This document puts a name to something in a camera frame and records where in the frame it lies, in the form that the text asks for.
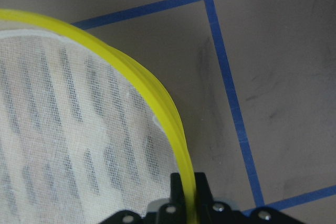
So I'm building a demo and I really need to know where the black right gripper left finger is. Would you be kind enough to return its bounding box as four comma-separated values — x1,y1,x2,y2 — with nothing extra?
170,173,186,208

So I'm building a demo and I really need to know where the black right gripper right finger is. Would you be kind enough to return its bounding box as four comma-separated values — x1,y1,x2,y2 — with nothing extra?
194,172,214,206

